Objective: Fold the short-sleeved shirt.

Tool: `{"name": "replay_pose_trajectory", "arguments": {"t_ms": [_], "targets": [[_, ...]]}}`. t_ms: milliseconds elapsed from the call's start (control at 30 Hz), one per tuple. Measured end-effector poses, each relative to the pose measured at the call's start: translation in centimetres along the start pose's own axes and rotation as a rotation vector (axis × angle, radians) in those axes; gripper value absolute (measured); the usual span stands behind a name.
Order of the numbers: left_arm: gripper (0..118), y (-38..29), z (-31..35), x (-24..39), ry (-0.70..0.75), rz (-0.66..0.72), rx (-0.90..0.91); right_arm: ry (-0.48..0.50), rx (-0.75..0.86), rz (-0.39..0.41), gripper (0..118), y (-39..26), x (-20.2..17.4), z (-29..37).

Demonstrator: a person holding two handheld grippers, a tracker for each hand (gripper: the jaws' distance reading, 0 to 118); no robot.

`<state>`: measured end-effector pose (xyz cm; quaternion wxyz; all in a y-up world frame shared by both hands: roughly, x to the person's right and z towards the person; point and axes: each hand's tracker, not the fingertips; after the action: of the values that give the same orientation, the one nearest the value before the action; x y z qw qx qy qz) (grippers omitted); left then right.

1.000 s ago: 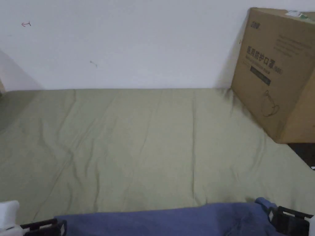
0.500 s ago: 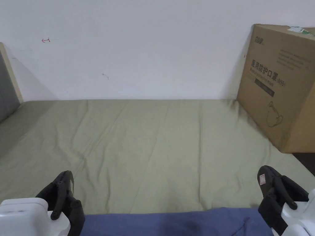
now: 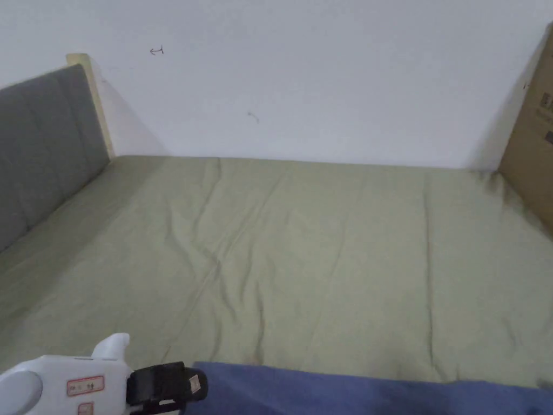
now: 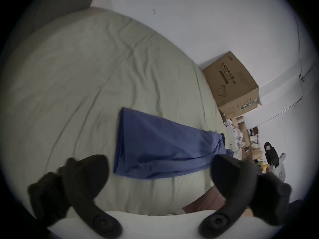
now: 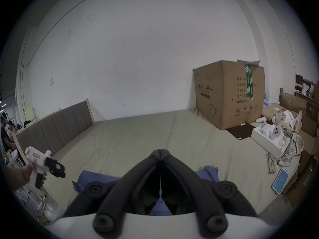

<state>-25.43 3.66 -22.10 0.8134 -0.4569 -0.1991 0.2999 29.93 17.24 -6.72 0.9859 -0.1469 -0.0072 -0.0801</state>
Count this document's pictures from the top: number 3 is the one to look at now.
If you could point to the dark blue shirt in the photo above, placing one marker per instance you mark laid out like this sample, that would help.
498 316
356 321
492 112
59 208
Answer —
345 391

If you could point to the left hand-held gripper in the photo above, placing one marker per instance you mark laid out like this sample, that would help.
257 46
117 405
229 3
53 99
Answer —
65 384

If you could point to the brown cardboard carton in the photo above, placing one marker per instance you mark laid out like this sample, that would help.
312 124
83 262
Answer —
533 142

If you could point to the bed with pale green sheet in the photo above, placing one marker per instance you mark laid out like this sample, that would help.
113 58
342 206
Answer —
276 259

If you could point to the grey padded headboard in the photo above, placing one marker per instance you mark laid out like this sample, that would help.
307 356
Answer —
43 147

